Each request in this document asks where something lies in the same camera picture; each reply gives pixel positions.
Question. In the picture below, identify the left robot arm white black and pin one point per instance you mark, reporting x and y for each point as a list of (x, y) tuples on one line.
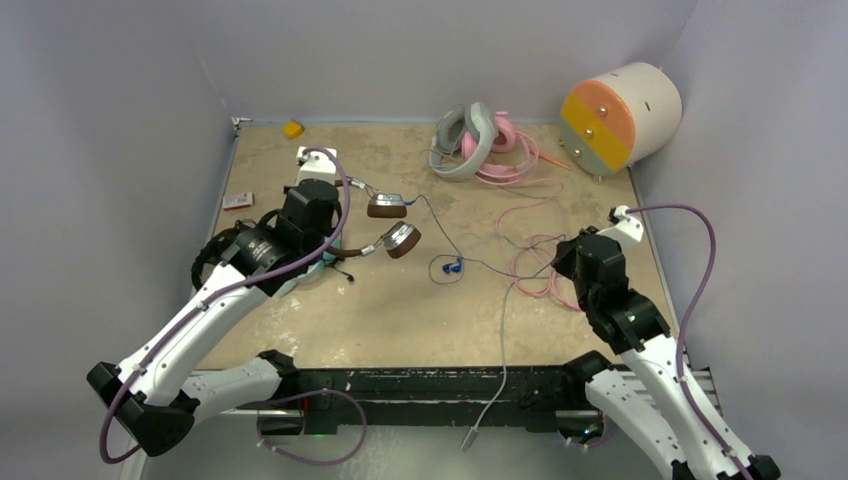
[(152, 397)]

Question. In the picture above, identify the small red white box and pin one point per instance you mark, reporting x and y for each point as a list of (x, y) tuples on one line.
[(237, 201)]

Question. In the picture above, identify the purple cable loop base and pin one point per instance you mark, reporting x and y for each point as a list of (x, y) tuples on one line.
[(317, 422)]

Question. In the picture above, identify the black headphones with cable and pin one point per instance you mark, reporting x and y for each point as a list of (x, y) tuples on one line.
[(211, 253)]

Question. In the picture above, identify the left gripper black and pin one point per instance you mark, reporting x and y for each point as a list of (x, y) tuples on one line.
[(328, 231)]

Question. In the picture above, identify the grey white headphones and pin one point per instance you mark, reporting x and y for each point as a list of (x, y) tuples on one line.
[(476, 121)]

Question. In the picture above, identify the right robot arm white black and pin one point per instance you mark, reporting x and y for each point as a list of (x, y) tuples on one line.
[(675, 424)]

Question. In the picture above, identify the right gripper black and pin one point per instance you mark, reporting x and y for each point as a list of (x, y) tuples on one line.
[(564, 251)]

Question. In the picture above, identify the round drawer cabinet orange yellow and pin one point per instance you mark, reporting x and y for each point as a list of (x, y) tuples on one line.
[(610, 121)]

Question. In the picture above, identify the blue earphones with cable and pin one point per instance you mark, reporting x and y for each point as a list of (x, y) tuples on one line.
[(456, 263)]

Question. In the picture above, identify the teal white cat headphones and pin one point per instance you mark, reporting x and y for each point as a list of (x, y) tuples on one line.
[(326, 261)]

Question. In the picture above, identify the yellow small object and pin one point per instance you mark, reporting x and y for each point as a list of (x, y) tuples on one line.
[(292, 129)]

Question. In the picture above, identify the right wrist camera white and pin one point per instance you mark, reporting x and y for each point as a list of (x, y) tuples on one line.
[(625, 228)]

